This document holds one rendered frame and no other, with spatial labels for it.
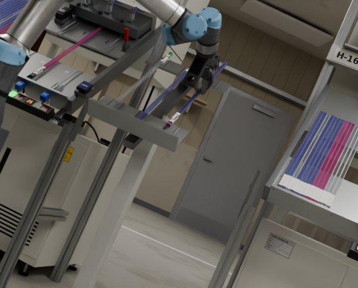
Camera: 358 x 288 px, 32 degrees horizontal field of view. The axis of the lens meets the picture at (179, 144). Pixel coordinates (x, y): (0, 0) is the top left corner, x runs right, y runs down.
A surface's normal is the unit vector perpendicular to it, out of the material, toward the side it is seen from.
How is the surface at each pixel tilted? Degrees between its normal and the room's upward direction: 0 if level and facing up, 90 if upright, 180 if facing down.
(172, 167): 90
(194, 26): 90
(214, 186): 90
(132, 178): 90
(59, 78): 43
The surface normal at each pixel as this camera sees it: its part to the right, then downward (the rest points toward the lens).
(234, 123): 0.09, -0.01
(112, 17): 0.15, -0.77
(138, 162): -0.22, -0.15
